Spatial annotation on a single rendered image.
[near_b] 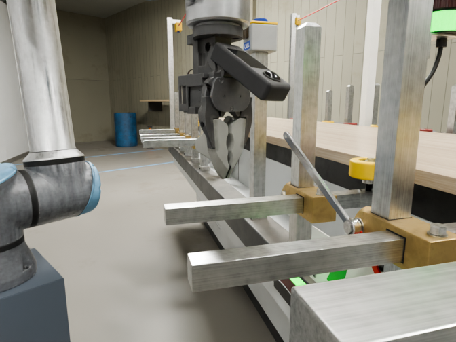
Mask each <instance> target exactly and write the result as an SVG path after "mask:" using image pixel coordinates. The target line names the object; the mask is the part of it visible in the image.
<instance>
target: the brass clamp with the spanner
mask: <svg viewBox="0 0 456 342"><path fill-rule="evenodd" d="M355 218H359V219H361V220H362V222H363V223H364V233H369V232H376V231H387V230H388V231H390V232H392V233H395V234H396V235H399V236H400V237H402V238H404V252H403V260H402V262H399V263H393V264H394V265H396V266H398V267H399V268H401V269H410V268H416V267H424V266H428V265H437V264H441V263H450V262H455V261H456V234H455V233H452V232H450V231H446V233H447V234H448V237H447V238H437V237H432V236H430V235H428V234H427V231H429V230H430V224H429V223H427V222H425V221H422V220H419V219H418V218H415V217H412V216H411V217H410V218H399V219H392V220H387V219H386V218H383V217H382V216H379V215H377V214H374V213H372V212H371V206H366V207H363V208H362V209H361V210H359V211H358V213H357V214H356V216H355Z"/></svg>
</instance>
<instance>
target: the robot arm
mask: <svg viewBox="0 0 456 342"><path fill-rule="evenodd" d="M6 1H7V9H8V14H9V22H10V27H11V32H12V40H13V44H14V53H15V58H16V66H17V71H18V79H19V84H20V92H21V97H22V105H23V110H24V118H25V123H26V131H27V136H28V144H29V149H30V152H29V154H28V155H27V156H26V157H25V158H24V160H23V166H24V169H23V170H17V167H16V166H15V165H14V164H10V163H3V164H1V163H0V292H4V291H6V290H9V289H12V288H15V287H17V286H19V285H21V284H23V283H24V282H26V281H27V280H29V279H30V278H32V277H33V276H34V275H35V273H36V272H37V260H36V258H35V256H34V255H33V253H32V252H31V250H30V248H29V247H28V245H27V244H26V242H25V238H24V229H28V228H31V227H36V226H40V225H44V224H48V223H53V222H56V221H61V220H64V219H69V218H73V217H78V216H80V215H82V214H85V213H88V212H91V211H93V209H95V207H97V205H98V203H99V200H100V194H101V189H100V186H101V182H100V176H99V173H98V171H97V169H96V167H95V166H94V164H92V163H91V162H88V161H86V160H85V156H84V154H83V153H82V152H81V151H79V150H78V149H77V148H76V146H75V139H74V134H73V125H72V119H71V110H70V105H69V95H68V90H67V81H66V76H65V71H64V62H63V56H62V47H61V42H60V33H59V28H58V18H57V13H56V4H55V0H6ZM185 7H186V25H187V26H188V27H189V28H190V29H193V34H191V35H187V45H192V46H193V69H191V70H189V71H188V73H187V75H182V76H178V97H179V111H183V113H187V114H198V117H199V123H200V126H201V128H202V130H203V134H202V135H201V136H200V137H199V138H197V139H196V141H195V148H196V150H197V152H198V153H200V154H202V155H204V156H205V157H207V158H208V159H210V160H211V162H212V165H213V166H214V169H215V170H216V173H217V174H218V175H219V176H220V178H221V179H226V178H229V177H230V175H231V173H232V172H233V169H234V168H235V166H236V164H237V162H238V160H239V158H240V156H241V154H242V151H243V148H244V145H245V144H246V142H247V140H248V135H249V133H250V129H251V125H252V97H250V92H252V93H253V94H254V95H255V96H256V97H257V98H259V99H260V100H264V101H280V102H282V101H284V100H285V98H286V96H287V95H288V93H289V91H290V84H289V83H287V82H286V81H284V80H283V79H282V78H281V77H280V76H279V75H278V74H277V73H275V72H273V71H271V70H270V69H268V68H267V67H266V66H265V65H263V64H262V63H260V62H259V61H258V60H257V59H255V58H254V57H252V56H251V55H250V54H249V53H247V52H246V51H244V50H243V49H242V48H241V47H239V46H236V45H232V44H231V43H233V42H237V41H241V40H242V39H243V30H244V29H246V28H248V27H249V26H250V0H185ZM192 70H193V74H189V72H190V71H192ZM181 86H182V87H181ZM182 96H183V103H182ZM225 112H229V113H230V114H231V115H232V116H233V117H232V116H226V117H225V118H224V120H223V121H222V120H221V119H219V117H223V116H224V114H225Z"/></svg>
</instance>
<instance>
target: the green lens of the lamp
mask: <svg viewBox="0 0 456 342"><path fill-rule="evenodd" d="M449 30H453V31H456V9H452V10H442V11H437V12H432V23H431V31H430V32H433V31H449Z"/></svg>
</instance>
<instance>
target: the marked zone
mask: <svg viewBox="0 0 456 342"><path fill-rule="evenodd" d="M346 273H347V270H344V271H336V272H330V273H329V275H328V277H327V280H328V281H332V280H340V279H345V276H346Z"/></svg>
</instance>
